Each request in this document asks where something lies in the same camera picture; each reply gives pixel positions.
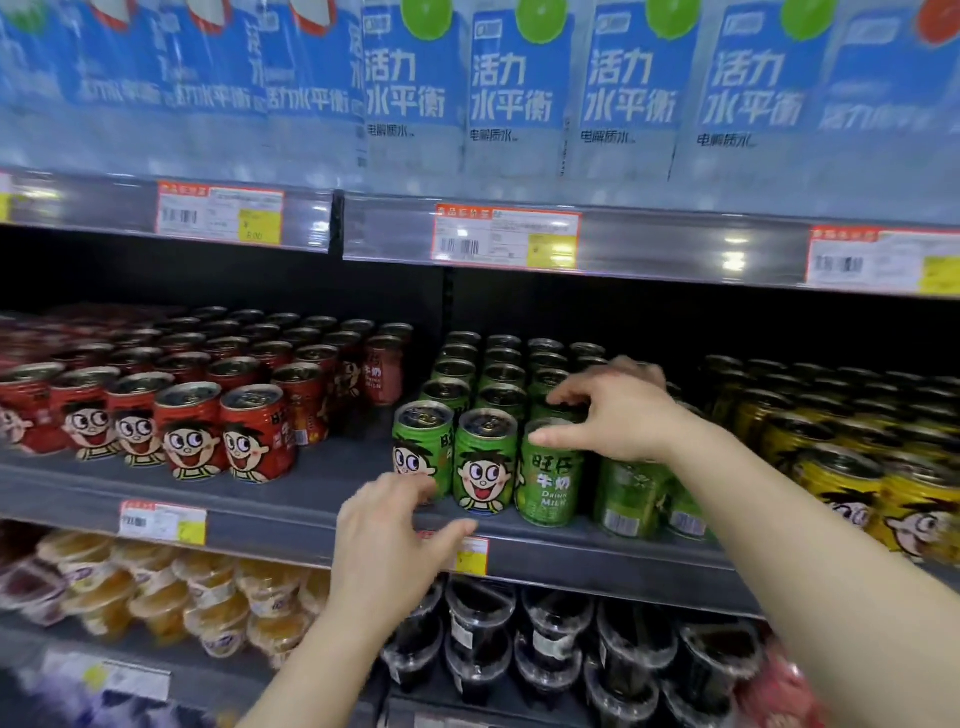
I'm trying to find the grey metal shelf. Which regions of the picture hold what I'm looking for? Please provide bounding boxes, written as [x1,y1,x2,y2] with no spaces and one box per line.
[0,427,960,620]
[0,611,601,728]
[0,168,960,301]

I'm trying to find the rows of yellow cans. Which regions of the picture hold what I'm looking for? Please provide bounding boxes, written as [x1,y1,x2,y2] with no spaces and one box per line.
[703,353,960,496]

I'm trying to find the white yellow price tag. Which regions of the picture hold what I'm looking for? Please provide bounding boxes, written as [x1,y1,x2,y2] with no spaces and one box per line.
[41,650,174,704]

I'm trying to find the person's right hand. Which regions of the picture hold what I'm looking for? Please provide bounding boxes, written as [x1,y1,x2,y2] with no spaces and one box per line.
[528,356,703,466]

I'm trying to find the person's right forearm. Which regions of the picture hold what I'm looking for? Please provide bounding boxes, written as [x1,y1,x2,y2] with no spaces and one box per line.
[663,408,960,728]

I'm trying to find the rows of green cans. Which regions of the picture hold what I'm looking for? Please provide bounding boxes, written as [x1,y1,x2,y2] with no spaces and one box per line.
[418,329,718,543]

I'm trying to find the group of red jelly cups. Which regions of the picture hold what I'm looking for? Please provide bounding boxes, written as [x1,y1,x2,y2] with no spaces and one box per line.
[0,521,70,628]

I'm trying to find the group of yellow jelly cups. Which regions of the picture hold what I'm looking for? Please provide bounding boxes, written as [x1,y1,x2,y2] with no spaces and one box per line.
[35,528,333,670]

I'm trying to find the person's left hand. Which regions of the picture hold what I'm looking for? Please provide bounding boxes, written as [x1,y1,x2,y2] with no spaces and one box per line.
[329,472,479,640]

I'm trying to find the rows of red cans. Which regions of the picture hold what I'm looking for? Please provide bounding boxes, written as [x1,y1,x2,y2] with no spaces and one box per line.
[0,303,415,451]

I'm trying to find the group of black jelly cups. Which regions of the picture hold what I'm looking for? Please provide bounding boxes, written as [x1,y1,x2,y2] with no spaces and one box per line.
[378,573,765,728]

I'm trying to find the row of blue label bottles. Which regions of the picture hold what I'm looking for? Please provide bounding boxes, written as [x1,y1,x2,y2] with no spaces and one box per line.
[0,0,960,223]

